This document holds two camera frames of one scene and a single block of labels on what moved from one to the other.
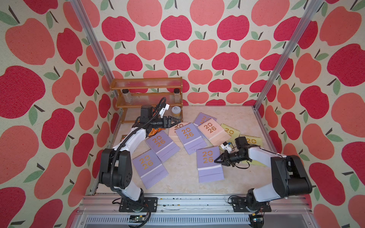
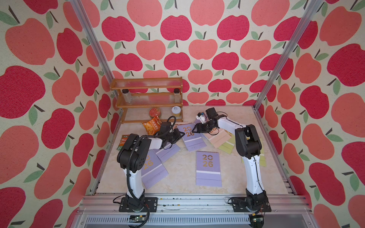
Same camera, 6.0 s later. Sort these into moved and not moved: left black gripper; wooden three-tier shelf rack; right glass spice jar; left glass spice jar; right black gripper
Moved: right black gripper; left black gripper
Not moved: left glass spice jar; right glass spice jar; wooden three-tier shelf rack
